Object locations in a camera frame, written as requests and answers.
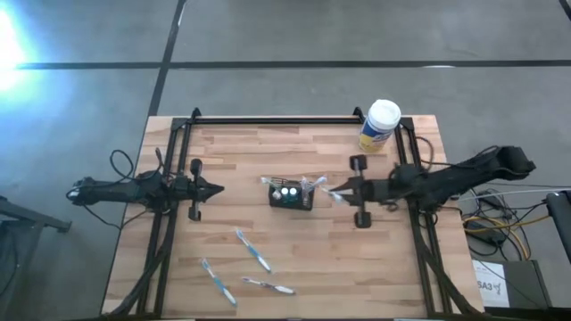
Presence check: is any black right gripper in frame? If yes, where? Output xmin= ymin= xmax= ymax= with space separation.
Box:
xmin=329 ymin=154 xmax=396 ymax=229

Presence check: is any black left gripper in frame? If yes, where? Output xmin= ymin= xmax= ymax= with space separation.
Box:
xmin=171 ymin=159 xmax=226 ymax=222

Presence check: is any blue toothbrush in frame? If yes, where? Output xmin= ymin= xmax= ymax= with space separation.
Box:
xmin=234 ymin=227 xmax=274 ymax=275
xmin=200 ymin=258 xmax=239 ymax=308

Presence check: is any white yellow blue wipes canister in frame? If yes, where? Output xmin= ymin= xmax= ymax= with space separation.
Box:
xmin=357 ymin=98 xmax=402 ymax=154

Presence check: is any black power brick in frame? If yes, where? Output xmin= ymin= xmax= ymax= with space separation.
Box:
xmin=463 ymin=218 xmax=508 ymax=245

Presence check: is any white paper sheet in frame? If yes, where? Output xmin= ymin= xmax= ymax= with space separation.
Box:
xmin=471 ymin=259 xmax=511 ymax=309

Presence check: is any black metal stand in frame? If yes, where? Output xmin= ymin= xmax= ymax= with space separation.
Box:
xmin=0 ymin=194 xmax=73 ymax=321

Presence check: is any dark grey case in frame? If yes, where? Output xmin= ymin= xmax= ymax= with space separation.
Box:
xmin=484 ymin=259 xmax=557 ymax=309

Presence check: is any black wire toothbrush caddy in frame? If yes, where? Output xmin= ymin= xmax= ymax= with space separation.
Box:
xmin=268 ymin=177 xmax=317 ymax=212

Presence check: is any black aluminium table frame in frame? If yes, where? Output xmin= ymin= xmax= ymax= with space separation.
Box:
xmin=101 ymin=106 xmax=487 ymax=321

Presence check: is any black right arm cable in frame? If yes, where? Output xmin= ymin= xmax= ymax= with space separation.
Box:
xmin=415 ymin=135 xmax=501 ymax=169

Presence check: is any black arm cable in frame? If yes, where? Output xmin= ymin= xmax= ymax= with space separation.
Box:
xmin=109 ymin=149 xmax=164 ymax=180
xmin=415 ymin=135 xmax=501 ymax=169

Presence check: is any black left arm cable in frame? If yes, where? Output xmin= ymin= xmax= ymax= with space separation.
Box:
xmin=109 ymin=149 xmax=164 ymax=180

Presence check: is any black floor cable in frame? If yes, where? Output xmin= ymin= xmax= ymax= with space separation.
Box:
xmin=463 ymin=180 xmax=571 ymax=262

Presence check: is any white floor cable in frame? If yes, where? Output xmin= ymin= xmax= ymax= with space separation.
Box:
xmin=454 ymin=186 xmax=571 ymax=202

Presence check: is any yellow floor cable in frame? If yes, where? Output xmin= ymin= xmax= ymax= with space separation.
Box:
xmin=461 ymin=213 xmax=550 ymax=262

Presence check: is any black round post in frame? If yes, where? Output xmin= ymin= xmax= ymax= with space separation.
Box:
xmin=545 ymin=190 xmax=571 ymax=265

